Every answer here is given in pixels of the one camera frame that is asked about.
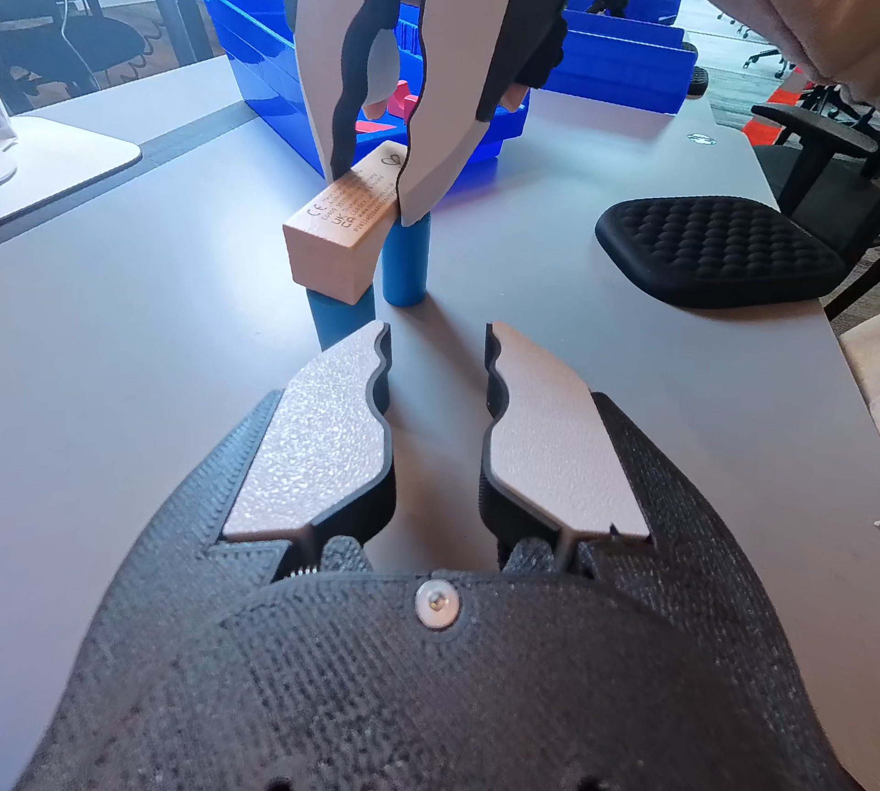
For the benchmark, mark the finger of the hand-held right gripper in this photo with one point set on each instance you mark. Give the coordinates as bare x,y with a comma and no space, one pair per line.
447,90
323,35

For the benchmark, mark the red wooden arch block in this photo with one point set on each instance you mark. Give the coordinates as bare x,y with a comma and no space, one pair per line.
385,110

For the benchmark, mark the orange traffic cone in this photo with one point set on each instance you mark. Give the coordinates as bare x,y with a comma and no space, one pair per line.
777,103

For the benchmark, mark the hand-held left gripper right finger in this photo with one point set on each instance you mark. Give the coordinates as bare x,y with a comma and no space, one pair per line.
564,454

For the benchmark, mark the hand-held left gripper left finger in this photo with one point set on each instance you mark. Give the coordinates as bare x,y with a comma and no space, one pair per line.
310,454

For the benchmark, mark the blue wooden cylinder block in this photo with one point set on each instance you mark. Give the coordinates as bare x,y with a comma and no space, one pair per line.
340,321

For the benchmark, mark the black wrist rest pad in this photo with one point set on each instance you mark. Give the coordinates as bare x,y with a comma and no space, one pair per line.
715,248

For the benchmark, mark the black office chair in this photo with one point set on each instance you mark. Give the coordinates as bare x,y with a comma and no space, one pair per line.
825,158
69,41

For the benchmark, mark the teal wooden cylinder block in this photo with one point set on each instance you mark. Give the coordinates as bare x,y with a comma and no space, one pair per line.
406,262

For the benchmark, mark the pale wooden block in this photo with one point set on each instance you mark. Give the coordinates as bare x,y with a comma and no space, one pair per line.
337,234

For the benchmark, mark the white document stand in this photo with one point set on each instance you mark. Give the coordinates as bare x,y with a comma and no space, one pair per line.
55,165

